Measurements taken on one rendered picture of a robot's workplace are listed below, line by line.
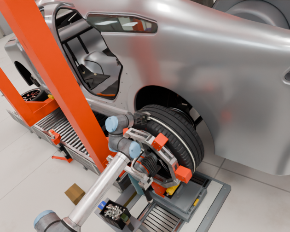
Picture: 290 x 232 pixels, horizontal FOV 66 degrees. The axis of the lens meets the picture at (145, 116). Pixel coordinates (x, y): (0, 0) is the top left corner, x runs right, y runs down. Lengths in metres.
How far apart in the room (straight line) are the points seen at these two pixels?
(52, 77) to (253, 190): 2.08
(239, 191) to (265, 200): 0.24
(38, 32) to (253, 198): 2.27
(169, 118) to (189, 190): 0.93
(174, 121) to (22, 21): 1.12
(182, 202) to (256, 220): 0.66
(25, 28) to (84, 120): 0.75
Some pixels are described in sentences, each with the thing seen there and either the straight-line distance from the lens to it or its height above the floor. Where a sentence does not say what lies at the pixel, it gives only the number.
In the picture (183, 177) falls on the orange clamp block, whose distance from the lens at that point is 1.56.
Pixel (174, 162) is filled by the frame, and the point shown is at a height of 0.95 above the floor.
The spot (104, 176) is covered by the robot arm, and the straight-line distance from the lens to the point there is 1.25.
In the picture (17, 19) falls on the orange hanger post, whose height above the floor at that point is 2.01.
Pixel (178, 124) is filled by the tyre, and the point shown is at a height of 1.11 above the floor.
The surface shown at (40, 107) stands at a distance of 3.79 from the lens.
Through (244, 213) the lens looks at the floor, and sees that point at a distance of 2.41.
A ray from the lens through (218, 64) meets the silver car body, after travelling 1.30.
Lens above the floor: 2.12
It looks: 35 degrees down
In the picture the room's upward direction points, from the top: 19 degrees counter-clockwise
